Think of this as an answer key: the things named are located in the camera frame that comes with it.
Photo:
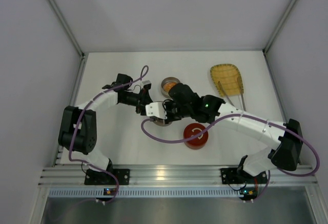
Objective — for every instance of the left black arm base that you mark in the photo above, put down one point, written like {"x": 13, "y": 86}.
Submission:
{"x": 95, "y": 178}

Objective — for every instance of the left aluminium frame post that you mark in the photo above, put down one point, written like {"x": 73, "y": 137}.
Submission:
{"x": 65, "y": 26}

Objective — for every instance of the aluminium mounting rail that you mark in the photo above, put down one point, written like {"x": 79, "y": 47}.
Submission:
{"x": 163, "y": 176}

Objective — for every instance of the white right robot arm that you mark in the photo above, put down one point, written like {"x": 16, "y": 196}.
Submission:
{"x": 283, "y": 145}

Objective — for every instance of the woven bamboo tray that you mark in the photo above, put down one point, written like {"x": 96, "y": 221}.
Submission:
{"x": 226, "y": 74}

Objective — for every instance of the grey tin with orange food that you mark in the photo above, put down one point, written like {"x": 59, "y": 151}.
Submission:
{"x": 167, "y": 84}

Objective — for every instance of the metal tongs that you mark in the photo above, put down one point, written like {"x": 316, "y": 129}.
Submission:
{"x": 239, "y": 84}

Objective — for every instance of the grey round lid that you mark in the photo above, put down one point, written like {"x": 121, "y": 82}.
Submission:
{"x": 160, "y": 122}

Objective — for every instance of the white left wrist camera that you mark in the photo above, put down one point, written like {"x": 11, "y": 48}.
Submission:
{"x": 146, "y": 84}

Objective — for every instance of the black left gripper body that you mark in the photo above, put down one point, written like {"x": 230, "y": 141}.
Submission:
{"x": 143, "y": 101}

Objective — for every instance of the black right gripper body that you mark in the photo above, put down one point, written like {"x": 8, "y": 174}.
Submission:
{"x": 168, "y": 112}

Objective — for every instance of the right aluminium frame post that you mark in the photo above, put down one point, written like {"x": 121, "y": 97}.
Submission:
{"x": 279, "y": 26}

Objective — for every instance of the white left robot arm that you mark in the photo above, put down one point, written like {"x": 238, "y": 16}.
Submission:
{"x": 78, "y": 129}

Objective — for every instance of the slotted grey cable duct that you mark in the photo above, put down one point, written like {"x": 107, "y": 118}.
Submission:
{"x": 146, "y": 192}

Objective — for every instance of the red round lid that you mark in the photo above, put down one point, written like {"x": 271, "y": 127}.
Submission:
{"x": 194, "y": 129}

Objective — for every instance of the aluminium frame post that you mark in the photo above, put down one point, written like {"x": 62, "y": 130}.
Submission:
{"x": 279, "y": 26}
{"x": 65, "y": 26}

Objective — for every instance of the red-based metal lunch tin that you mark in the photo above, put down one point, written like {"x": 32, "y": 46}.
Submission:
{"x": 196, "y": 143}

